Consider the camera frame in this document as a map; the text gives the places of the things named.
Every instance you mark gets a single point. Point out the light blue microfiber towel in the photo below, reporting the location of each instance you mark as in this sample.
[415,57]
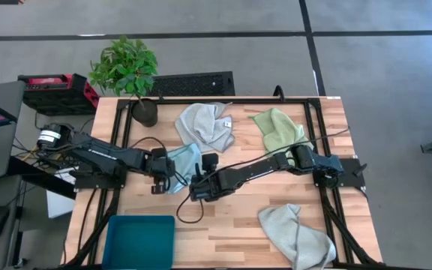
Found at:
[184,165]

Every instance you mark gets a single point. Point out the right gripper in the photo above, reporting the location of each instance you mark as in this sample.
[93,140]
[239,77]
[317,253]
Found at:
[208,185]

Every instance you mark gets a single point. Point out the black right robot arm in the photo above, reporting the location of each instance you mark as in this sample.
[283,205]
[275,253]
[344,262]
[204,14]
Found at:
[268,167]

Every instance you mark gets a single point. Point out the black keyboard-like crate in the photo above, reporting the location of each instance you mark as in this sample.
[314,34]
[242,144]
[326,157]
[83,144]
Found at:
[193,84]

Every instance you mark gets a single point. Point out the grey towel with white label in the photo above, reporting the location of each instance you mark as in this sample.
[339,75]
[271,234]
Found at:
[203,127]

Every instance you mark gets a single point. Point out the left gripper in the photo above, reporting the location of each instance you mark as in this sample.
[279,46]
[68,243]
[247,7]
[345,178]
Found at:
[161,167]

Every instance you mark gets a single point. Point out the teal plastic bin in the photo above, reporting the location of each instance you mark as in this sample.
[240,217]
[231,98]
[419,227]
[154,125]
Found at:
[139,243]

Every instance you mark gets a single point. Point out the red and black crate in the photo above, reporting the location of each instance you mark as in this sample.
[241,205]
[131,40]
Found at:
[58,93]

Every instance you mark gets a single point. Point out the green plant in black pot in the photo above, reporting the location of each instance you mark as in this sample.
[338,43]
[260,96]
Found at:
[126,71]

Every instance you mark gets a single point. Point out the grey waffle weave towel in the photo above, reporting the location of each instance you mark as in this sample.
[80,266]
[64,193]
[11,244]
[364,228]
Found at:
[294,236]

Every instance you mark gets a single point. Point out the white sheet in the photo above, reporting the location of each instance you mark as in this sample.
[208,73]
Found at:
[60,202]

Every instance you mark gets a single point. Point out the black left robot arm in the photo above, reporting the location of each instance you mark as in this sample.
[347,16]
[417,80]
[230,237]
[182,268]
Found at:
[99,153]

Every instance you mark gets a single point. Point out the green microfiber towel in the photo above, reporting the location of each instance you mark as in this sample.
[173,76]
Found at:
[276,127]

